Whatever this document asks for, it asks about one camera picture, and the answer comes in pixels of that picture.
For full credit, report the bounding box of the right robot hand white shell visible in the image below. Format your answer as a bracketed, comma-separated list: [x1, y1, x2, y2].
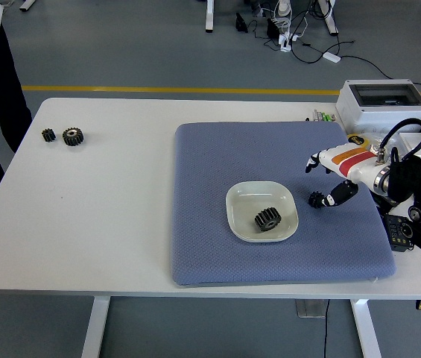
[305, 143, 383, 209]

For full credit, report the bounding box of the large black gear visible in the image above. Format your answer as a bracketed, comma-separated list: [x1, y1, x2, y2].
[253, 207, 283, 233]
[62, 127, 86, 147]

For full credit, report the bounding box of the yellow black tape measure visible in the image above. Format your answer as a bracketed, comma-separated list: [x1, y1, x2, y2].
[346, 133, 370, 150]

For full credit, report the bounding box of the black controller with red digits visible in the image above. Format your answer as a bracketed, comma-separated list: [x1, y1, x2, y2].
[382, 213, 417, 253]

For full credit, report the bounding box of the white square dish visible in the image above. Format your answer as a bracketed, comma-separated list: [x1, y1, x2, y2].
[225, 180, 300, 244]

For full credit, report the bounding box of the blue-grey textured mat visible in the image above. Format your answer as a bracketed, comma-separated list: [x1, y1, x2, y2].
[170, 121, 398, 287]

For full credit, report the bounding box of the white power strip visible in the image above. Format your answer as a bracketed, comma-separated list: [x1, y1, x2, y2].
[277, 31, 301, 52]

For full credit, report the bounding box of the white background desk leg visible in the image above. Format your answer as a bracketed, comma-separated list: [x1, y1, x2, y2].
[205, 0, 217, 33]
[317, 0, 340, 37]

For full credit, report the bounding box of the grey metal floor plate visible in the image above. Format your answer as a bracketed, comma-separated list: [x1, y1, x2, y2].
[294, 299, 327, 319]

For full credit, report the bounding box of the white table leg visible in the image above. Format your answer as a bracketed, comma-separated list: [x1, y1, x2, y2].
[349, 299, 382, 358]
[81, 297, 111, 358]

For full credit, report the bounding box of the grey electrical enclosure box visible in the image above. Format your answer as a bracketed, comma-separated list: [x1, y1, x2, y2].
[335, 78, 421, 134]

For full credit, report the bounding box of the white wall switch plate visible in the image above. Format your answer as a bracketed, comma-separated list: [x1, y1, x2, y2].
[396, 132, 421, 158]

